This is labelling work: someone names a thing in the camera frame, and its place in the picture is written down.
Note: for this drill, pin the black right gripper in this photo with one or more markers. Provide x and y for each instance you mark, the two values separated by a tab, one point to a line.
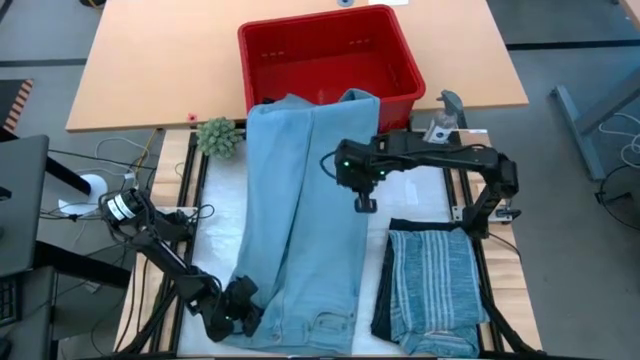
357	165

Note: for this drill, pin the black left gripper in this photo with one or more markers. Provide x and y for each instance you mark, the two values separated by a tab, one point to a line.
235	312

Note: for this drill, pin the light blue jeans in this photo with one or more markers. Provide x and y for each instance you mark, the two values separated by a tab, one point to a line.
300	225

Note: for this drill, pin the dark navy garment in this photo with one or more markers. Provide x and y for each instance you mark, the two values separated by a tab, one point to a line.
382	280

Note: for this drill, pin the blue white-striped button shirt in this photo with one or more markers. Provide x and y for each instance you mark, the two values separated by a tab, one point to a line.
435	285

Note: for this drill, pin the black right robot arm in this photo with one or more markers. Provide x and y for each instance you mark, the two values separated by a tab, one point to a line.
460	160

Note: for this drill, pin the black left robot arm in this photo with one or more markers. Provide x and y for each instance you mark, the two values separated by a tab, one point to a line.
155	245

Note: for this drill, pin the red plastic laundry bin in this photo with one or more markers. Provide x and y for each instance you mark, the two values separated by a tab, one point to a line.
330	55

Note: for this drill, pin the clear spray bottle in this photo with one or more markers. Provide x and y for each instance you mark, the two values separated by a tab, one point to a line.
442	125

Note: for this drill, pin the small green succulent plant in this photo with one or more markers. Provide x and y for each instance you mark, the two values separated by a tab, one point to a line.
218	137

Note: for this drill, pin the small grey round object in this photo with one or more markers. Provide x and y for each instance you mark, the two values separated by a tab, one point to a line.
344	2

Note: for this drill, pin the white paper sheet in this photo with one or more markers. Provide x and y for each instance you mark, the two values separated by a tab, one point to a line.
387	2

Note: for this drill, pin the small pink object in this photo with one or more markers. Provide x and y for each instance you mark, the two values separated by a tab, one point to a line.
191	118

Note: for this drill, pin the light wooden side board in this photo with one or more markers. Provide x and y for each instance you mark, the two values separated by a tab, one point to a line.
172	150
505	280

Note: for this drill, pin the white round disc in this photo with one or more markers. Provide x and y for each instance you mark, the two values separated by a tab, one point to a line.
92	190

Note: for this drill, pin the black desk support bar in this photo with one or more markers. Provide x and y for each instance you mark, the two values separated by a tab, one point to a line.
67	175

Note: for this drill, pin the grey metal table leg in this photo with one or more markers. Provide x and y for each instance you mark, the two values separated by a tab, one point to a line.
575	125

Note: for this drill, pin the black keyboard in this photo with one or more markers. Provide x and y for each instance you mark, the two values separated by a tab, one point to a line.
7	300

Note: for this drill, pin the large tan wooden table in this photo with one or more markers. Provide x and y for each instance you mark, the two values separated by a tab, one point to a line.
150	60

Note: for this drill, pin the grey laptop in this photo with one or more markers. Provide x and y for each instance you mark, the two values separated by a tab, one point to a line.
20	200

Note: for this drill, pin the hazard-striped floor mat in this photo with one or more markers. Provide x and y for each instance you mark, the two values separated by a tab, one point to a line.
15	105

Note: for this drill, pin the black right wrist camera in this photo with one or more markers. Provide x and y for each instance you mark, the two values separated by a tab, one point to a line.
365	204

